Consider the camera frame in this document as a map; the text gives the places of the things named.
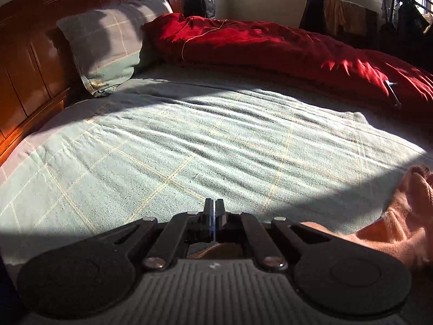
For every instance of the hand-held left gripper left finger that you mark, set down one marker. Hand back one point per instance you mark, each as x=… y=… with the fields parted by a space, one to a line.
x=208 y=220

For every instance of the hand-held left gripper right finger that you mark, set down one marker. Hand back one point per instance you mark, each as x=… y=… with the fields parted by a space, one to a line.
x=220 y=220

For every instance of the orange knit sweater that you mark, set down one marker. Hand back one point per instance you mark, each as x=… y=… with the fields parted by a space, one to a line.
x=399 y=223

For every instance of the red quilt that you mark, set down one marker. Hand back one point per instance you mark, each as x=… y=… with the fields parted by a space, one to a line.
x=270 y=47

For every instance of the green plaid pillow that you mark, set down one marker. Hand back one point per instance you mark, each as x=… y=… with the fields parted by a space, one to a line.
x=108 y=40

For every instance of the metal hex key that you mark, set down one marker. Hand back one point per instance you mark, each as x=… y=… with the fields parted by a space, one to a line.
x=392 y=91

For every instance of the black backpack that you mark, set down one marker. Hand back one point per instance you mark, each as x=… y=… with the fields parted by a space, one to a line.
x=199 y=1

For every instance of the black hanging cloth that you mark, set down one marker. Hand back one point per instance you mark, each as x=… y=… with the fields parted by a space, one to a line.
x=313 y=13

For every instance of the wooden headboard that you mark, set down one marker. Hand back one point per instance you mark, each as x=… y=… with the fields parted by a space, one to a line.
x=27 y=74

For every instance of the brown hanging cloth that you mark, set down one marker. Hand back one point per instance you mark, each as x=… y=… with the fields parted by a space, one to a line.
x=372 y=22

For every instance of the dark hanging jacket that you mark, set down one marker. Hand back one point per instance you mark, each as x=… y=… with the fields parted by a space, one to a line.
x=406 y=13

